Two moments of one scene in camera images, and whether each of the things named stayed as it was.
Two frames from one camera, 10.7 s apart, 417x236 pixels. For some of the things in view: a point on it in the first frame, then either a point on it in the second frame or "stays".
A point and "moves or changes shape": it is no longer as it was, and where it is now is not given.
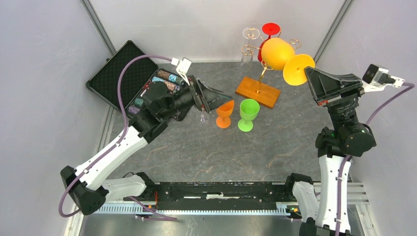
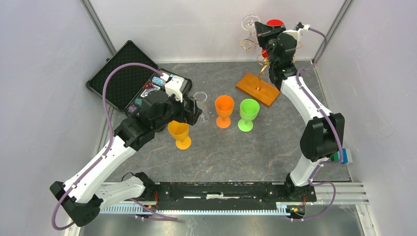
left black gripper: (205, 97) → (190, 116)
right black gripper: (328, 88) → (264, 31)
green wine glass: (249, 109) stays
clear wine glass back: (249, 33) → (248, 23)
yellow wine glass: (278, 54) moves or changes shape
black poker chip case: (135, 78) stays
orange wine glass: (224, 110) stays
